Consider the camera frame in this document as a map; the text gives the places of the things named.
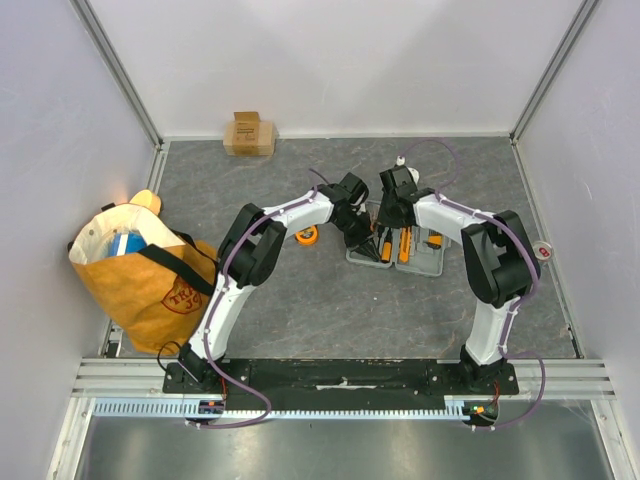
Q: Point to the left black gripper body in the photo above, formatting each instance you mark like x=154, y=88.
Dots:
x=356, y=229

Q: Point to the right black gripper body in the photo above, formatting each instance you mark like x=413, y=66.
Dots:
x=391, y=218

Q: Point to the orange black screwdriver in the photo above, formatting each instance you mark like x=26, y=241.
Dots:
x=385, y=244

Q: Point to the orange utility knife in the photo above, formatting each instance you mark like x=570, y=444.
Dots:
x=405, y=245

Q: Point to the grey plastic tool case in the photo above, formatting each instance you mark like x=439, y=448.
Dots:
x=424, y=261

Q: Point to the orange tape measure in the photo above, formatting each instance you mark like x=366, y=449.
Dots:
x=308, y=236

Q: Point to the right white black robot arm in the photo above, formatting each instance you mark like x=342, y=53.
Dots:
x=501, y=268

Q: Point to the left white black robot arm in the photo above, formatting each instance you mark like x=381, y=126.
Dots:
x=250, y=251

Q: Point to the orange bit holder set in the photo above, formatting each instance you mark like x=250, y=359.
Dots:
x=435, y=240

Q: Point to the small cardboard box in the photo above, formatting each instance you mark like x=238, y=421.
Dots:
x=248, y=135

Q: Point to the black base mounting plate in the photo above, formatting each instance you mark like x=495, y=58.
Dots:
x=272, y=376

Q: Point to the tan wooden object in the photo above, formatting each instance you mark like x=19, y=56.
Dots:
x=149, y=200

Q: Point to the brown paper tote bag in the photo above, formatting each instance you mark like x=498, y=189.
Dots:
x=157, y=295

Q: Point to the blue box in bag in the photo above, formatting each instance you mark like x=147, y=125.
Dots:
x=126, y=243

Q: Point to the white slotted cable duct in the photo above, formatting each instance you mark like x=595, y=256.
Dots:
x=202, y=409

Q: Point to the aluminium frame rail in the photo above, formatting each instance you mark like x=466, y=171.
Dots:
x=582, y=379

